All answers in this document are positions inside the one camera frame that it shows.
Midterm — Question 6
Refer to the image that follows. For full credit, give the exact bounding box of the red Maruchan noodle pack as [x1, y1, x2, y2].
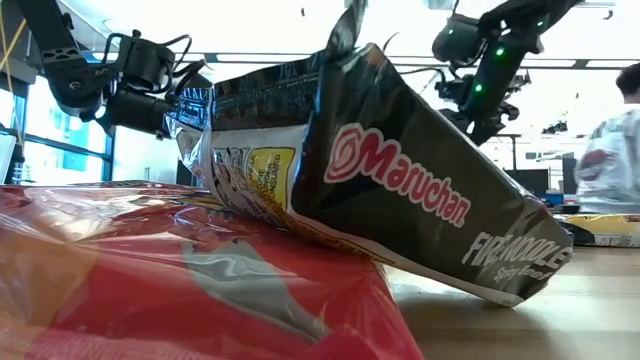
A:
[0, 180, 426, 360]

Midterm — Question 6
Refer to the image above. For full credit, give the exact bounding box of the large black ceiling rig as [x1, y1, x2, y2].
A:
[509, 69, 532, 91]

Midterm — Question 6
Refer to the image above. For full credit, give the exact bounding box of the black T-shaped stand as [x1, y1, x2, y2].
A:
[492, 132, 524, 172]

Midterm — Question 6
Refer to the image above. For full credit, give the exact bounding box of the long ceiling light rail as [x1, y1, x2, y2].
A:
[92, 49, 640, 71]

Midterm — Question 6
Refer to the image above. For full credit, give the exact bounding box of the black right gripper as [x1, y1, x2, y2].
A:
[434, 64, 519, 146]

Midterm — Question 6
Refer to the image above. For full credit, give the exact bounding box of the person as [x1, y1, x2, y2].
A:
[573, 62, 640, 216]

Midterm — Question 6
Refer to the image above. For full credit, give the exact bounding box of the yellow cable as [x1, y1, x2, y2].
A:
[0, 0, 29, 146]

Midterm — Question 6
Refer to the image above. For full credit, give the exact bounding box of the small black ceiling rig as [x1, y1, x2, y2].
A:
[541, 119, 570, 136]

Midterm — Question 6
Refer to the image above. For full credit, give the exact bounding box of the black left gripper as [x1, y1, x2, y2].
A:
[167, 69, 214, 104]

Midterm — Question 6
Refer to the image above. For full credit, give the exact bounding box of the black fire noodle pack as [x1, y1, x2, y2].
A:
[167, 0, 575, 309]

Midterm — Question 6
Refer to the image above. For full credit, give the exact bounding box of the large dark-framed window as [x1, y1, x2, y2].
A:
[0, 74, 119, 184]

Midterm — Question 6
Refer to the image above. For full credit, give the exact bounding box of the black monitor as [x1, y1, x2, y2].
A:
[562, 158, 579, 196]
[504, 168, 550, 197]

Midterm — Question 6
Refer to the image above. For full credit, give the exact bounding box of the yellow Maruchan noodle pack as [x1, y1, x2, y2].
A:
[554, 213, 640, 249]

